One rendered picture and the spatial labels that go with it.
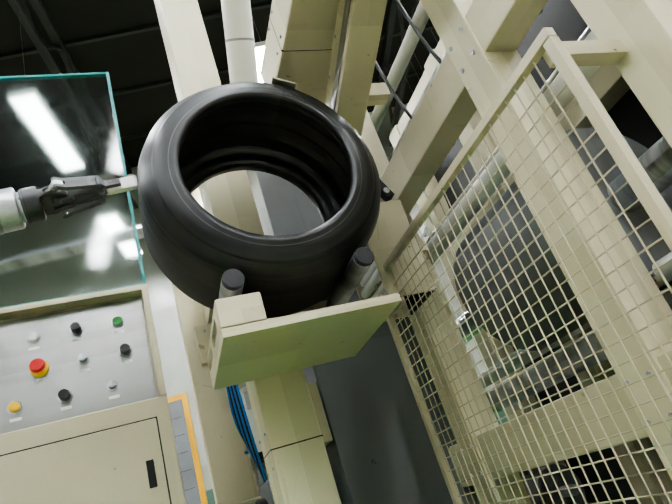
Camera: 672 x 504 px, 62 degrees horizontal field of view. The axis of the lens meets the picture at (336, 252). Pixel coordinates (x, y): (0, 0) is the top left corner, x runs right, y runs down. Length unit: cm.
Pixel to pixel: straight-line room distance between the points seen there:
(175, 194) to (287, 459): 66
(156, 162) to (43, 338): 85
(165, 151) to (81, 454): 90
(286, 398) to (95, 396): 65
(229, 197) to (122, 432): 73
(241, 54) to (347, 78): 89
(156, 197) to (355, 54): 71
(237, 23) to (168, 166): 132
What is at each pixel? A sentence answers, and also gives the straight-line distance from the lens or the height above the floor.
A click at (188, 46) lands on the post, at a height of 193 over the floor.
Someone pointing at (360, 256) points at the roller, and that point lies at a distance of 117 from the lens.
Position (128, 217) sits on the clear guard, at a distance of 205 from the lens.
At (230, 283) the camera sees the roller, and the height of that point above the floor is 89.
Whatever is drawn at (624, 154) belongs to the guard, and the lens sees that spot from 86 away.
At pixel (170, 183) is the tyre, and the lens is 121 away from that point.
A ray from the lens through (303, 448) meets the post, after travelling 139.
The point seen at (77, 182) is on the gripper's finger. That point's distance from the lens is 130.
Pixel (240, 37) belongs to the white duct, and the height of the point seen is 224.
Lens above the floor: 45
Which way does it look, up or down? 24 degrees up
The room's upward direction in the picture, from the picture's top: 19 degrees counter-clockwise
